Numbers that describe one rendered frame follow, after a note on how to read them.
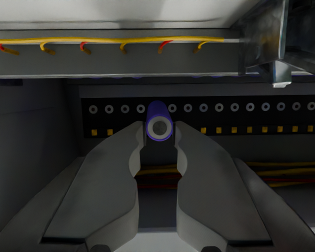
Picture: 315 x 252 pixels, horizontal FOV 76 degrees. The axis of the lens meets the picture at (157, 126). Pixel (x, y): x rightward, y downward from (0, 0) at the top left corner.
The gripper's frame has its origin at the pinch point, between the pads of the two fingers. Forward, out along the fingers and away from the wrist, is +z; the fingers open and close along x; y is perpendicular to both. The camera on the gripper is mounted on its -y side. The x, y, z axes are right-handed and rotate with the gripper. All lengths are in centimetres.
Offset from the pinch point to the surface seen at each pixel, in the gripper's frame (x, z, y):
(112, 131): -6.3, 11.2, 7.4
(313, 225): 12.0, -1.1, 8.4
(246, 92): 10.9, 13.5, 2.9
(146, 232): -1.0, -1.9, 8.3
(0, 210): -12.8, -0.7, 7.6
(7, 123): -13.0, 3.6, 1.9
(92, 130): -8.9, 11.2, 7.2
